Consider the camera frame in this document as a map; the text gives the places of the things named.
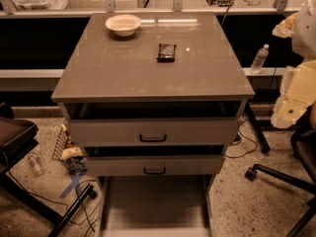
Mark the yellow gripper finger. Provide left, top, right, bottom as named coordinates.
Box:
left=271, top=60, right=316, bottom=128
left=272, top=13, right=297, bottom=39

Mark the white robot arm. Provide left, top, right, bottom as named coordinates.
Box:
left=271, top=0, right=316, bottom=128

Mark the top drawer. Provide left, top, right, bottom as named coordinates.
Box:
left=61, top=101, right=245, bottom=147

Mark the grey drawer cabinet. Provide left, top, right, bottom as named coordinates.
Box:
left=50, top=11, right=256, bottom=237

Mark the open bottom drawer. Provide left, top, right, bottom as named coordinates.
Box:
left=95, top=176, right=213, bottom=237

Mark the middle drawer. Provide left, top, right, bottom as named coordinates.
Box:
left=84, top=145, right=224, bottom=176

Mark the clear water bottle on ledge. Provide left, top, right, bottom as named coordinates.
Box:
left=251, top=43, right=270, bottom=74

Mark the black office chair right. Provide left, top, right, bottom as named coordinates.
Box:
left=244, top=116, right=316, bottom=237

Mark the white paper bowl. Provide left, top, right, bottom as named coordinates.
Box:
left=105, top=14, right=141, bottom=37

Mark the clear bottle on floor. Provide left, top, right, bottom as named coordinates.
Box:
left=28, top=152, right=44, bottom=177

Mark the black chair left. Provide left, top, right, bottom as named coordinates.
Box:
left=0, top=103, right=95, bottom=237

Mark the black floor cable right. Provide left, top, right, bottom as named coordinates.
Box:
left=224, top=117, right=259, bottom=160

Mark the black floor cable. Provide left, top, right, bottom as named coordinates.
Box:
left=224, top=117, right=259, bottom=160
left=6, top=171, right=102, bottom=237

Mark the wire basket with snacks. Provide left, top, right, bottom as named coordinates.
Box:
left=52, top=124, right=86, bottom=171

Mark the black floor cable left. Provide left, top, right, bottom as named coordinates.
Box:
left=6, top=171, right=102, bottom=237

